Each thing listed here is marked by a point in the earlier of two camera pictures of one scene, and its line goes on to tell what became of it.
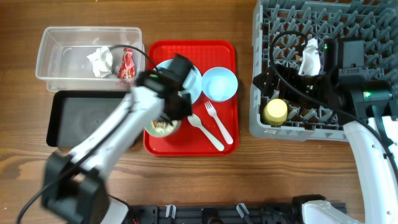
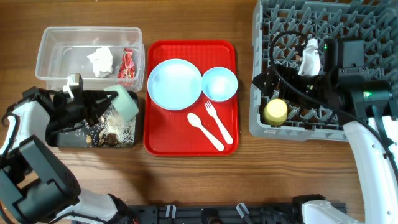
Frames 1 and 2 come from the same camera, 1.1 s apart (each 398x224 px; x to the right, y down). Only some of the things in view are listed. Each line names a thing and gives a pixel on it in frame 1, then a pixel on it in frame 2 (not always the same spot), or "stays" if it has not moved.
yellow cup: x=275 y=111 stays
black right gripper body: x=316 y=85 stays
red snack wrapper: x=127 y=70 stays
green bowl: x=158 y=127 -> x=124 y=103
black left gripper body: x=182 y=106 -> x=76 y=111
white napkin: x=101 y=61 stays
